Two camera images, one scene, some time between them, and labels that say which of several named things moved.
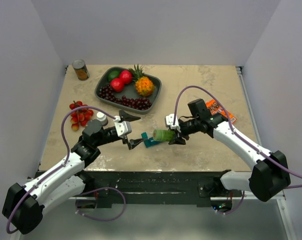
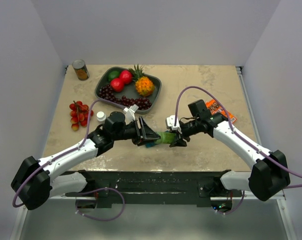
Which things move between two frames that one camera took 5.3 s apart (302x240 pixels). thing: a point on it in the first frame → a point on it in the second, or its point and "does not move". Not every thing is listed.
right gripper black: x=178 y=140 does not move
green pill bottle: x=163 y=135 does not move
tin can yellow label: x=81 y=69 does not move
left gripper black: x=125 y=116 → x=148 y=134
